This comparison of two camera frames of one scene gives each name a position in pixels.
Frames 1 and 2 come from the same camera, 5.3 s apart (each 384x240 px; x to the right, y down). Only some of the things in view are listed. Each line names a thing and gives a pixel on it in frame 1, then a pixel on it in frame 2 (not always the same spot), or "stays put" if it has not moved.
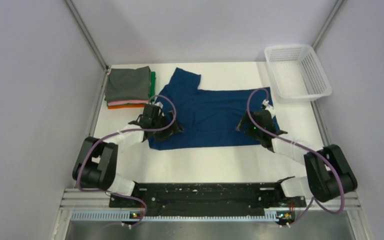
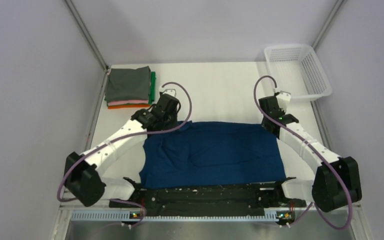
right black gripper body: x=253 y=131 → x=263 y=123
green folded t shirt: x=153 y=85 stays put
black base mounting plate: x=207 y=196 stays put
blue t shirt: x=210 y=118 → x=201 y=153
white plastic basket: x=297 y=74 stays put
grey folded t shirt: x=128 y=84 stays put
